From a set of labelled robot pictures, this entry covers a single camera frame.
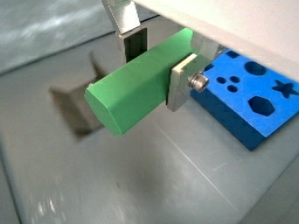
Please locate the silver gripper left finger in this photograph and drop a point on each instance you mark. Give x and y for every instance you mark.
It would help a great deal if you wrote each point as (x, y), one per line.
(130, 32)

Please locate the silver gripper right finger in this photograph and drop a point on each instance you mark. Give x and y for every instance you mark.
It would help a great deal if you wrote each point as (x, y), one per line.
(188, 75)

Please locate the green hexagonal prism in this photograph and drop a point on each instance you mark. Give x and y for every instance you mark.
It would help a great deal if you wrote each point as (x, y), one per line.
(127, 94)

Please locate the blue foam shape-sorter block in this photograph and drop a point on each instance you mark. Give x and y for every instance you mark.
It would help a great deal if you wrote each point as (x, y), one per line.
(250, 98)

